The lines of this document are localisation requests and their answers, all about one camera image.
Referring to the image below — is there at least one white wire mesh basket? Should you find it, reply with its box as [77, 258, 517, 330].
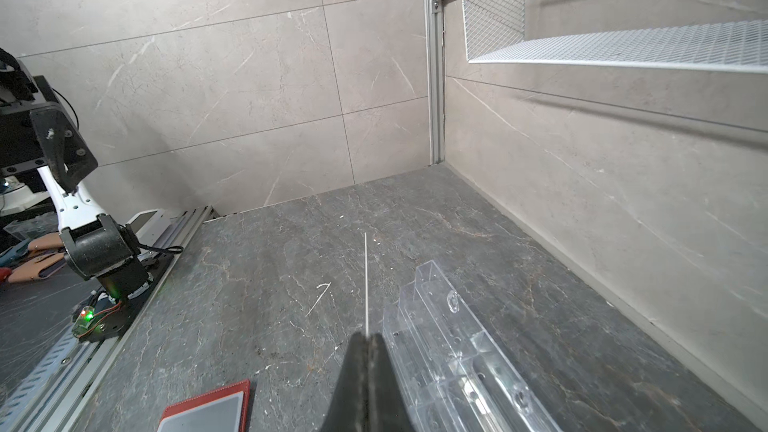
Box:
[461, 0, 767, 74]

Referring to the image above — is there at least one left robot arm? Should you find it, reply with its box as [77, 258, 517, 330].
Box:
[1, 50, 184, 302]

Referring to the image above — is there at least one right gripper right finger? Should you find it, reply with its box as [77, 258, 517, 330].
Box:
[367, 333, 415, 432]

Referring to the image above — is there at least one clear acrylic organizer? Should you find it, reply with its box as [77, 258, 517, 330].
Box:
[383, 261, 559, 431]

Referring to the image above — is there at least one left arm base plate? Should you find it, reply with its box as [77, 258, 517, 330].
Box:
[70, 254, 175, 343]

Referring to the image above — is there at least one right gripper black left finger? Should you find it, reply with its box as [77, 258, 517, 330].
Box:
[320, 332, 368, 432]

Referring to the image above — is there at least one grey credit card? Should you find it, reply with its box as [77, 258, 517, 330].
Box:
[157, 392, 244, 432]

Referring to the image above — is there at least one red card holder wallet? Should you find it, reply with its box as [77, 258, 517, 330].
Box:
[156, 379, 251, 432]

